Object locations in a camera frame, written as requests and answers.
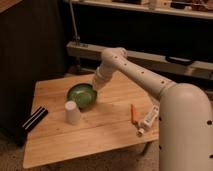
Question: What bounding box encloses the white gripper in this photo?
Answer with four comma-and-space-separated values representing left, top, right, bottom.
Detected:
92, 66, 113, 91

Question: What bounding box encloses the white plastic bottle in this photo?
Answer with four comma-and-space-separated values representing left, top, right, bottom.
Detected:
137, 105, 159, 137

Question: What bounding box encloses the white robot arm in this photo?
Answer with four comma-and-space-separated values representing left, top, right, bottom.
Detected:
92, 48, 213, 171

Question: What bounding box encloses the green ceramic bowl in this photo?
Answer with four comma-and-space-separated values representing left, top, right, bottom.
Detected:
66, 83, 97, 109

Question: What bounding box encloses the metal stand pole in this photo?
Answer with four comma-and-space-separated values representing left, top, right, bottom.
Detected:
69, 0, 82, 74

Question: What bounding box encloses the white upside-down cup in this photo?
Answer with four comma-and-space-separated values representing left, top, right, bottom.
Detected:
65, 101, 81, 125

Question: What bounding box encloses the wooden folding table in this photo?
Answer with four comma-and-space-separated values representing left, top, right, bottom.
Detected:
23, 72, 158, 169

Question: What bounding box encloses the grey metal beam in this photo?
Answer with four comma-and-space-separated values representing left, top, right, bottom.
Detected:
67, 42, 213, 80

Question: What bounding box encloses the upper wooden shelf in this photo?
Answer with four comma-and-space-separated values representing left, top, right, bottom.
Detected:
71, 0, 213, 20

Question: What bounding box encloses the black handle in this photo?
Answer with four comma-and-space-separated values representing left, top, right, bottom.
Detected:
165, 56, 195, 66

